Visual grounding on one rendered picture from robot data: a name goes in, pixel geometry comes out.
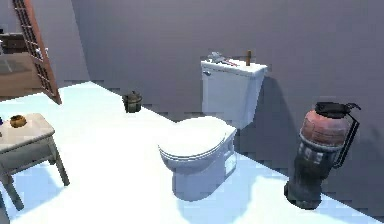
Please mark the white toilet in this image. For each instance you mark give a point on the white toilet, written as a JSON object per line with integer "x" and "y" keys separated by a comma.
{"x": 213, "y": 133}

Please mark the grey spray bottle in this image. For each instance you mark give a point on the grey spray bottle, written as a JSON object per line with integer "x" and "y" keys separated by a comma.
{"x": 218, "y": 57}

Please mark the small dark green bin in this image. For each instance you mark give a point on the small dark green bin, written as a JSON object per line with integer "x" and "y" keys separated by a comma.
{"x": 132, "y": 101}

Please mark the red and black canister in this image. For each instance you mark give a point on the red and black canister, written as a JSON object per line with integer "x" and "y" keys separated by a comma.
{"x": 321, "y": 133}

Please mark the brown room door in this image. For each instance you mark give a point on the brown room door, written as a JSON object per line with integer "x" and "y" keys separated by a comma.
{"x": 38, "y": 50}

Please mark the grey side table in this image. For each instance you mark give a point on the grey side table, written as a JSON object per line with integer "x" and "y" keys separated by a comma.
{"x": 25, "y": 143}

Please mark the small golden bowl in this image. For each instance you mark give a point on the small golden bowl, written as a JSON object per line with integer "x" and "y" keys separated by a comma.
{"x": 18, "y": 121}

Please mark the dark wooden cupboard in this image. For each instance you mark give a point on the dark wooden cupboard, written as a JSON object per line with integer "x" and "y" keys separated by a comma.
{"x": 13, "y": 43}

